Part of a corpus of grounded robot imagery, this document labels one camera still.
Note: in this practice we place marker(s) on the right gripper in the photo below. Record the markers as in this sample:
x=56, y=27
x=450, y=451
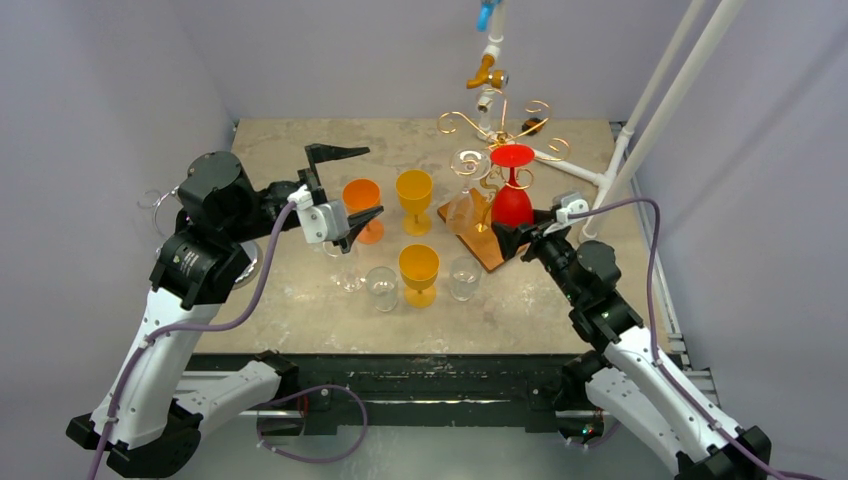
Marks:
x=527, y=232

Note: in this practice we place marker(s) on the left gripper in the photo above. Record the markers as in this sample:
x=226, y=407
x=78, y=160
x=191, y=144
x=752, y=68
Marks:
x=319, y=154

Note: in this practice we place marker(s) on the red plastic wine glass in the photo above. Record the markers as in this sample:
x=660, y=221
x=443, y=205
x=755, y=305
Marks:
x=512, y=205

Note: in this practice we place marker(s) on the clear tall flute glass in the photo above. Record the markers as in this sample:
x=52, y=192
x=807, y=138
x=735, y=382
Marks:
x=470, y=166

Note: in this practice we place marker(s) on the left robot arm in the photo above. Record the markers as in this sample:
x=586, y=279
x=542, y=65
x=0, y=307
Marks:
x=145, y=429

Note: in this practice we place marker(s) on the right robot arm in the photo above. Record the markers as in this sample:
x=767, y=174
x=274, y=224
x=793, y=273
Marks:
x=626, y=374

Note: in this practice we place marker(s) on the clear wine glass left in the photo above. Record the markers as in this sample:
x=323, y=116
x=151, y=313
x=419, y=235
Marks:
x=344, y=267

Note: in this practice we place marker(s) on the orange plastic goblet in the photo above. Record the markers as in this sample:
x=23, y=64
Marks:
x=359, y=195

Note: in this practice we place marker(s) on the clear short glass right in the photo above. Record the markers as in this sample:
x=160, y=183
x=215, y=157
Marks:
x=465, y=276

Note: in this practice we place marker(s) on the clear short glass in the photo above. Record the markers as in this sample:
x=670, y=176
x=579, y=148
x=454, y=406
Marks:
x=382, y=285
x=465, y=276

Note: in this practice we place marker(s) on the yellow plastic goblet far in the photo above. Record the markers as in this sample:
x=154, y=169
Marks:
x=414, y=189

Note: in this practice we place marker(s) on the yellow plastic goblet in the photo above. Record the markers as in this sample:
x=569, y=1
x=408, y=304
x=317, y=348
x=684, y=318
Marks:
x=419, y=266
x=414, y=189

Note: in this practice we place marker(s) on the small black orange object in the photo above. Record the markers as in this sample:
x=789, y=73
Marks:
x=532, y=126

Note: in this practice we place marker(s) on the clear short glass left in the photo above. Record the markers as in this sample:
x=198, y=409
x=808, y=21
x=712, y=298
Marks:
x=382, y=285

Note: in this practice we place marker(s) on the yellow plastic goblet near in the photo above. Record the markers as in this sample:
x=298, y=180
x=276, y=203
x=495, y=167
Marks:
x=419, y=266

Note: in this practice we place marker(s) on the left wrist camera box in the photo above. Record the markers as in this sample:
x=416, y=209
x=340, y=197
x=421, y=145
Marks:
x=321, y=220

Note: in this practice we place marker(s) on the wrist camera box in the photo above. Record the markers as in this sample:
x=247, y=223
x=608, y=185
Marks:
x=321, y=220
x=570, y=207

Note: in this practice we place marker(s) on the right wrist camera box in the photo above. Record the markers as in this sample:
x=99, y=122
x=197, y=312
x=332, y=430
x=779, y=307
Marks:
x=570, y=207

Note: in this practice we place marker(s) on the brass faucet with blue handle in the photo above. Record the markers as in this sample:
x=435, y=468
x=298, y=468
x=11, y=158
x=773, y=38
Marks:
x=490, y=21

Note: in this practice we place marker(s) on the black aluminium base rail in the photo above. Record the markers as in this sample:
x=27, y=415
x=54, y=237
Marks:
x=539, y=393

